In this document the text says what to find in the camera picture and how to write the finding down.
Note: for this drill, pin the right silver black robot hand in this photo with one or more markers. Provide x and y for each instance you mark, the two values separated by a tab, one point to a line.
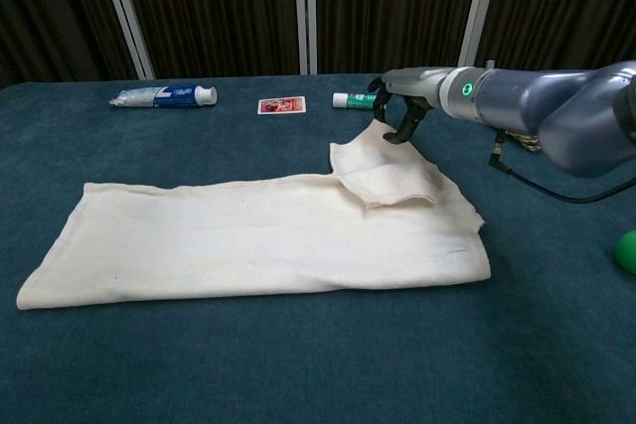
417	84

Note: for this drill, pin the white T-shirt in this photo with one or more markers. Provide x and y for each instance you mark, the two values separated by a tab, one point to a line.
248	245

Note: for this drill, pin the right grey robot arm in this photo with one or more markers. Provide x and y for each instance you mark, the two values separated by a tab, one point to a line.
546	106

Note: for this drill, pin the green white glue stick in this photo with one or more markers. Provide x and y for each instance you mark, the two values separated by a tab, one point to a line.
353	101

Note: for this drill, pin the dark folding screen panel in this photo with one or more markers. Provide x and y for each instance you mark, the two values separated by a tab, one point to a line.
49	12
561	7
397	7
213	12

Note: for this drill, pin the red playing card box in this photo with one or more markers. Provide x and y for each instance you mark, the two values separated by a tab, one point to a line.
281	105

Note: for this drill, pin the blue white toothpaste tube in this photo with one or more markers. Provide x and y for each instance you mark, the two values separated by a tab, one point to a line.
164	97

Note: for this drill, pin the green ball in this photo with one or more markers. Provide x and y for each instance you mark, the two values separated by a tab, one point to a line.
627	252

